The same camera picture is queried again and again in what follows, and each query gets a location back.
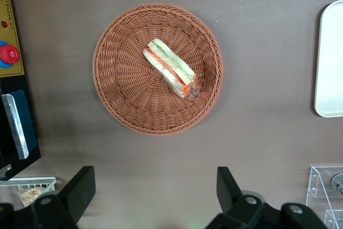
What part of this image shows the red emergency stop button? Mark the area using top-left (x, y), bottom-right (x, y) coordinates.
top-left (0, 40), bottom-right (20, 69)

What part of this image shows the clear acrylic can holder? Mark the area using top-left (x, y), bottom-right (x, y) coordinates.
top-left (305, 165), bottom-right (343, 229)

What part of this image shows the yellow control panel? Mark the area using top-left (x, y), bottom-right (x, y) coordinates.
top-left (0, 0), bottom-right (25, 77)

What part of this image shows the cream plastic tray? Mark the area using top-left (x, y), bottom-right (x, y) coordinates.
top-left (314, 0), bottom-right (343, 118)

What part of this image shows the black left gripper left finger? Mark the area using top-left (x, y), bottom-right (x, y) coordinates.
top-left (0, 166), bottom-right (96, 229)

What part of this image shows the wrapped bread pack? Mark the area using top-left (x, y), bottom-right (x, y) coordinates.
top-left (17, 186), bottom-right (52, 208)

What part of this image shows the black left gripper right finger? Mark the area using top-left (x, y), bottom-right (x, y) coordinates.
top-left (206, 166), bottom-right (329, 229)

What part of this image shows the round brown wicker basket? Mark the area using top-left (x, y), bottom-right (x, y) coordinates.
top-left (92, 3), bottom-right (224, 136)

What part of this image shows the plastic-wrapped sandwich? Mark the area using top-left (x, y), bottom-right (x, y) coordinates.
top-left (142, 38), bottom-right (202, 100)

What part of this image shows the silver red soda can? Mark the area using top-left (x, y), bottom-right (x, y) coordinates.
top-left (329, 173), bottom-right (343, 195)

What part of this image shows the black equipment box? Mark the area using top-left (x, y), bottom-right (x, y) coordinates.
top-left (0, 75), bottom-right (42, 180)

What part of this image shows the silver metal bracket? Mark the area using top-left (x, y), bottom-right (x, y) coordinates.
top-left (1, 93), bottom-right (29, 160)

